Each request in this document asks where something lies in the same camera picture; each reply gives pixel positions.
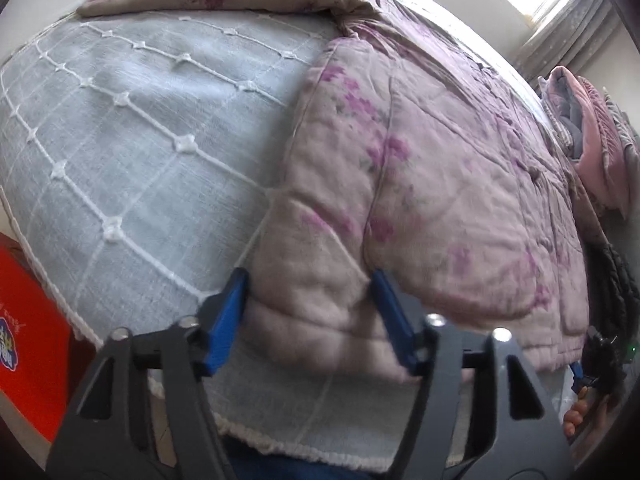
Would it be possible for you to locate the red gift box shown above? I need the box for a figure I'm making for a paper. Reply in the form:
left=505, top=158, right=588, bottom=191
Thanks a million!
left=0, top=235, right=70, bottom=442

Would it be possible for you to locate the grey window curtain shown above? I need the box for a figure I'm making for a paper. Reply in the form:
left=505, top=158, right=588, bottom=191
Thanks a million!
left=512, top=0, right=622, bottom=88

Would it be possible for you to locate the pink folded pillow stack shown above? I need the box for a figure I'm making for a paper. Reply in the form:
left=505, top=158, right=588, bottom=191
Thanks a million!
left=538, top=66, right=639, bottom=219

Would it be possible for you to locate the dark clothes pile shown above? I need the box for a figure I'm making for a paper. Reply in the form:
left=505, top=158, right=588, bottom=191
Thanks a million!
left=584, top=243, right=639, bottom=354

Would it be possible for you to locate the pink floral quilted jacket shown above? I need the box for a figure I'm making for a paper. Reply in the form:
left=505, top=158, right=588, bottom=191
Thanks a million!
left=79, top=0, right=589, bottom=380

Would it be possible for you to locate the right hand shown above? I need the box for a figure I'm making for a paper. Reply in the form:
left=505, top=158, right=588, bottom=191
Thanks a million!
left=563, top=387, right=610, bottom=460

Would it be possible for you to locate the grey checked bedspread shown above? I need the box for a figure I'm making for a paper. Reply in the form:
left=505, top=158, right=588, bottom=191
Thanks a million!
left=0, top=0, right=586, bottom=476

